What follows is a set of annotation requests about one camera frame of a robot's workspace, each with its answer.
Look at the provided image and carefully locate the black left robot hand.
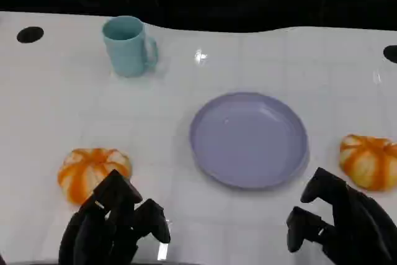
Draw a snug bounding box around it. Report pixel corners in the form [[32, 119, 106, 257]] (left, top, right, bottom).
[[58, 169, 171, 265]]

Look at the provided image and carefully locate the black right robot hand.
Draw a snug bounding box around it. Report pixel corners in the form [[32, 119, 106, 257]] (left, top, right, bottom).
[[285, 167, 397, 265]]

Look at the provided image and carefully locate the lilac plate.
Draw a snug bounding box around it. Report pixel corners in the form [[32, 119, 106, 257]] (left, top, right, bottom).
[[189, 91, 310, 190]]

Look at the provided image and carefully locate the pale green mug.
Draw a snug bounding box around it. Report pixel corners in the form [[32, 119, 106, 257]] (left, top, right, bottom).
[[102, 16, 159, 78]]

